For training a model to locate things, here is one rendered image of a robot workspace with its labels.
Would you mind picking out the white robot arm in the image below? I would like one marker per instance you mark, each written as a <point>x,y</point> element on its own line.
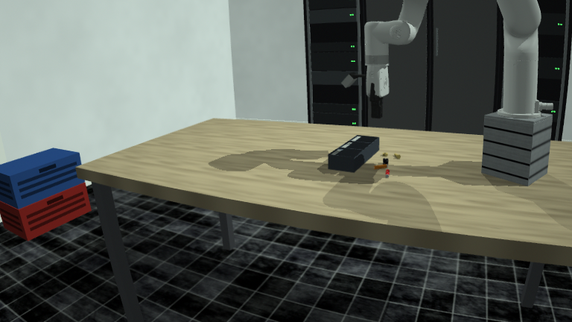
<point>520,18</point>

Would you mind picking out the dark grey bin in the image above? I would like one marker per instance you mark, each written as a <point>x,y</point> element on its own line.
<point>353,154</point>

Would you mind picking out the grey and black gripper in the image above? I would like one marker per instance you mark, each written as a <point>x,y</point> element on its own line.
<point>377,86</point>

